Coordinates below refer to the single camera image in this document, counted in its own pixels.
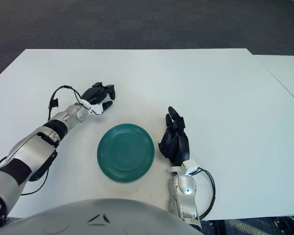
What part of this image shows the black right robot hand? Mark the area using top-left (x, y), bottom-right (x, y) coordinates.
top-left (158, 106), bottom-right (191, 166)

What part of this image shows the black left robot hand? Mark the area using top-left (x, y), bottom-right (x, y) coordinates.
top-left (82, 82), bottom-right (116, 115)

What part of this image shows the green round plate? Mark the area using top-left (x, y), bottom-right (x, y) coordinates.
top-left (97, 123), bottom-right (155, 184)

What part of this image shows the black table leg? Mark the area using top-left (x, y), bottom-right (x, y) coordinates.
top-left (209, 220), bottom-right (227, 235)

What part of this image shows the grey robot torso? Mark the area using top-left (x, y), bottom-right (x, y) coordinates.
top-left (4, 198), bottom-right (199, 235)

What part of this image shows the black table caster foot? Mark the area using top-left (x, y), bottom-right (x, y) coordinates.
top-left (274, 216), bottom-right (294, 235)

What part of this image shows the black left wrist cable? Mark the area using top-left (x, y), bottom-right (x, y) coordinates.
top-left (48, 85), bottom-right (89, 120)

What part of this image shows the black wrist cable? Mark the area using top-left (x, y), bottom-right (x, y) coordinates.
top-left (196, 168), bottom-right (216, 220)
top-left (48, 85), bottom-right (89, 120)

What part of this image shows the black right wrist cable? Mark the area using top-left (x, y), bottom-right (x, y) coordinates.
top-left (196, 168), bottom-right (216, 220)

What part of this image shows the black left upper arm cable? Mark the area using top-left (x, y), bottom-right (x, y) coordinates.
top-left (0, 156), bottom-right (51, 196)

